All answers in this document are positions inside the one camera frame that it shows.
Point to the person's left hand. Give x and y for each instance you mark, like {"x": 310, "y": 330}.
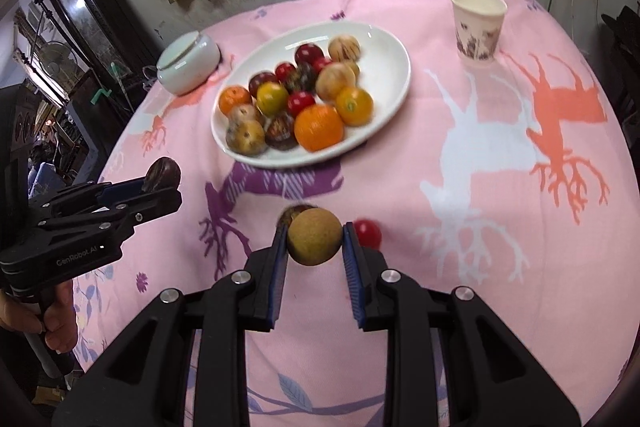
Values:
{"x": 55, "y": 322}

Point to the pink printed tablecloth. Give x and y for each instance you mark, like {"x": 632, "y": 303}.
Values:
{"x": 450, "y": 257}

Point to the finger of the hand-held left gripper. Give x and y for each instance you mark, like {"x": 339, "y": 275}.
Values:
{"x": 120, "y": 192}
{"x": 150, "y": 207}

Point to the yellow round fruit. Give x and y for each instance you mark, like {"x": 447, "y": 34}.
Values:
{"x": 272, "y": 99}
{"x": 354, "y": 106}

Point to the floral paper cup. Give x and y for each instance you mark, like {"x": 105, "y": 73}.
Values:
{"x": 477, "y": 27}

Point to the black hat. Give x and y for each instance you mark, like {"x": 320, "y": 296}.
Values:
{"x": 625, "y": 32}

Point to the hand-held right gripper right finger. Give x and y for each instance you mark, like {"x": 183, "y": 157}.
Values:
{"x": 352, "y": 277}

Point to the large orange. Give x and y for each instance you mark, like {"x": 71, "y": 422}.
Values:
{"x": 319, "y": 127}

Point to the electric fan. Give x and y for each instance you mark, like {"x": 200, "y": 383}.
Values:
{"x": 54, "y": 59}

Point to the small striped beige fruit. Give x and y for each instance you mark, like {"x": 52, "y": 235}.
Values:
{"x": 244, "y": 112}

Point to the green hook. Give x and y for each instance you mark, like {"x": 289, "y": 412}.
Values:
{"x": 102, "y": 95}

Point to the small tan longan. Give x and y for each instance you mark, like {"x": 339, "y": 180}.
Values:
{"x": 355, "y": 68}

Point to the white oval plate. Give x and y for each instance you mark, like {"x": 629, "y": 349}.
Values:
{"x": 380, "y": 52}

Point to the large beige round fruit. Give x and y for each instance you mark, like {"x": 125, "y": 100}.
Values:
{"x": 345, "y": 47}

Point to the dark red plum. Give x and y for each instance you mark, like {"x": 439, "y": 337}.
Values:
{"x": 262, "y": 82}
{"x": 308, "y": 54}

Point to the olive brown round fruit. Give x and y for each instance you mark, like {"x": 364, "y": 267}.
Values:
{"x": 315, "y": 237}

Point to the red cherry tomato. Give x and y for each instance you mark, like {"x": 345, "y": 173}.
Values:
{"x": 300, "y": 103}
{"x": 367, "y": 234}
{"x": 285, "y": 71}

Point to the small orange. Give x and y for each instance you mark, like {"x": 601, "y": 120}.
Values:
{"x": 235, "y": 99}

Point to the dark purple water chestnut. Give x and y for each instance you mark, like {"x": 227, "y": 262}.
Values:
{"x": 301, "y": 78}
{"x": 290, "y": 213}
{"x": 162, "y": 174}
{"x": 280, "y": 133}

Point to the pale green lidded jar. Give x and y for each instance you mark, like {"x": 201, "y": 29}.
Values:
{"x": 187, "y": 64}

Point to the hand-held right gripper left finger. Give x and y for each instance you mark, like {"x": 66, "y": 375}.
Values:
{"x": 277, "y": 277}

